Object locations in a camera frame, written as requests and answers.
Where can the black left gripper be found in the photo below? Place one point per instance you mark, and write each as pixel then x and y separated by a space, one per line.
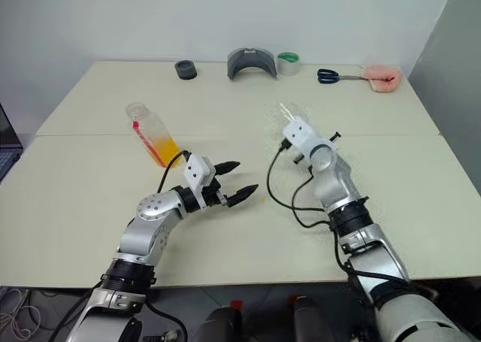
pixel 212 193

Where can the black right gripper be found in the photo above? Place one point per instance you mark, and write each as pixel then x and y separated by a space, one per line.
pixel 298 158

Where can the bottle with orange liquid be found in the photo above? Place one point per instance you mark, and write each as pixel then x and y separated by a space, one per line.
pixel 165 148

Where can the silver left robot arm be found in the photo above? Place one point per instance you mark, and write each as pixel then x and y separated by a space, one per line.
pixel 150 206

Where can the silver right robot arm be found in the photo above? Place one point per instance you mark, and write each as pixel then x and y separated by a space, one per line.
pixel 338 184

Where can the tape roll with green core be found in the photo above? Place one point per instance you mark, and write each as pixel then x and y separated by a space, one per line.
pixel 288 67

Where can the grey curved arch piece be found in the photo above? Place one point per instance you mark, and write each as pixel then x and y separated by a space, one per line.
pixel 235 62

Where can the pink fluffy cloth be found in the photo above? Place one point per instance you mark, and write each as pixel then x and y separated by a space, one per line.
pixel 383 79

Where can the small black round container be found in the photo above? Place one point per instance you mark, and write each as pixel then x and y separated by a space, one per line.
pixel 186 70

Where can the small red tag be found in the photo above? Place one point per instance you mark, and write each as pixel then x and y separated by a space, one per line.
pixel 294 299
pixel 235 306

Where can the dark rounded shape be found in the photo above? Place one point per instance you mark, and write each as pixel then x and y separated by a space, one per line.
pixel 218 325
pixel 312 319

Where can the dark laptop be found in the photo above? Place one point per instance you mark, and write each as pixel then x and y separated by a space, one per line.
pixel 7 139

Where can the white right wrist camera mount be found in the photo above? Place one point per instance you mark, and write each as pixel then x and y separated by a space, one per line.
pixel 298 133

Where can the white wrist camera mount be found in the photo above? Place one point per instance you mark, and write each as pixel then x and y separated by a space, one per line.
pixel 298 133
pixel 197 171

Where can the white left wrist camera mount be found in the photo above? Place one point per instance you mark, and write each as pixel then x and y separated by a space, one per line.
pixel 197 171

